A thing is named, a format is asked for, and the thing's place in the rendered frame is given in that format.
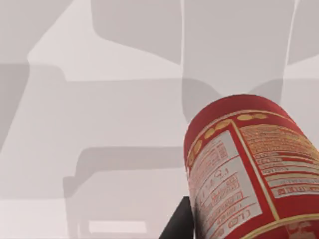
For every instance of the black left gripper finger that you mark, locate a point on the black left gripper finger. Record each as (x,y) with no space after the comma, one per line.
(181,223)

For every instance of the red and white can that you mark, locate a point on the red and white can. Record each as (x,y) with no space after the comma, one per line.
(251,171)

